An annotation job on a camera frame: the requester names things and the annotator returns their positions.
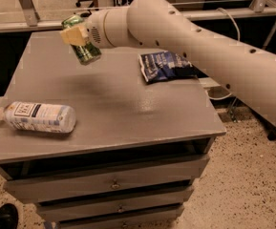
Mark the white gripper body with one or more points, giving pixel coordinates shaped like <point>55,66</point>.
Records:
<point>95,29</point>

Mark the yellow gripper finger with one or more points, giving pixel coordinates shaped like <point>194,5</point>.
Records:
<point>76,35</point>

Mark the green soda can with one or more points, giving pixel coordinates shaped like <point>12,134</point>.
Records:
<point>85,54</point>

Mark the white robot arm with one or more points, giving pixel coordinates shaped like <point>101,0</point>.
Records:
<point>247,72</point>

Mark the black office chair base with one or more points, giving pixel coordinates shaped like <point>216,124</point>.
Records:
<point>85,0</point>

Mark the blue chip bag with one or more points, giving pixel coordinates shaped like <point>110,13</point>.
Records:
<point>164,66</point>

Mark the clear plastic water bottle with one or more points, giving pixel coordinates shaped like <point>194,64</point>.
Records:
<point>40,117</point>

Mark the grey drawer cabinet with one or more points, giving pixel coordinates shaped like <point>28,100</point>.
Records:
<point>120,119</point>

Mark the top grey drawer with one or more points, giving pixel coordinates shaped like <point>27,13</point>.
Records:
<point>109,179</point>

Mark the grey drawer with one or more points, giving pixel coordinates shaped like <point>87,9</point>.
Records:
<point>109,179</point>
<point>118,202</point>
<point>124,220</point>

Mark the grey metal railing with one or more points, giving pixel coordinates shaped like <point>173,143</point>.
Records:
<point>116,15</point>

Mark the middle grey drawer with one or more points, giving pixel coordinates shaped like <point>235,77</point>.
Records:
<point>118,202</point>

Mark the black shoe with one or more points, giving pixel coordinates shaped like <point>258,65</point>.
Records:
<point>8,216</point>

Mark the bottom grey drawer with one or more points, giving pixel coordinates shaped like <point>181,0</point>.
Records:
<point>124,220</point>

